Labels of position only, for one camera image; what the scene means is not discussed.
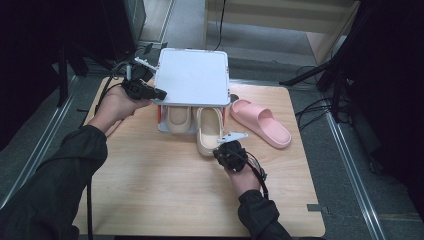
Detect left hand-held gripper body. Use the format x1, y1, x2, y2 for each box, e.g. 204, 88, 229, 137
120, 57, 158, 101

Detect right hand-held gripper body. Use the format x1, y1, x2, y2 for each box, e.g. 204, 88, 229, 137
212, 131, 250, 173

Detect cream clog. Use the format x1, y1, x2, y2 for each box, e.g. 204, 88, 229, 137
165, 105, 194, 135
195, 106, 225, 157

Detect white storage box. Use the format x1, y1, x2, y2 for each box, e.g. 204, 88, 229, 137
150, 47, 232, 136

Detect person's left hand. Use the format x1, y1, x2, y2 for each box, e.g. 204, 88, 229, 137
88, 86, 153, 135

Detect grey floor plug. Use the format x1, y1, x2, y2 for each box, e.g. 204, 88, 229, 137
143, 41, 168, 56

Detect dark cabinet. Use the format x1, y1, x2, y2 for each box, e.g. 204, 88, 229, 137
99, 0, 148, 63

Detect black metal stand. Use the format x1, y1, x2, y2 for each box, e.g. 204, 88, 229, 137
279, 56, 354, 123
56, 43, 129, 108

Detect grey tape marker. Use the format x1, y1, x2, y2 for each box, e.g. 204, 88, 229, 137
306, 203, 331, 215

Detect light wooden cabinet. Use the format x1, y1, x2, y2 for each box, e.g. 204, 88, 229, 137
203, 0, 363, 66

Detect black floor cables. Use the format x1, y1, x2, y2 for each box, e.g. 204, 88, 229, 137
294, 64, 351, 132

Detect black hanging cable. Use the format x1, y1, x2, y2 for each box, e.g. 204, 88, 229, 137
213, 0, 228, 52

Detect metal floor rail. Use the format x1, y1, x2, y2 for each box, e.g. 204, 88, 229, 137
324, 109, 388, 240
0, 76, 80, 209

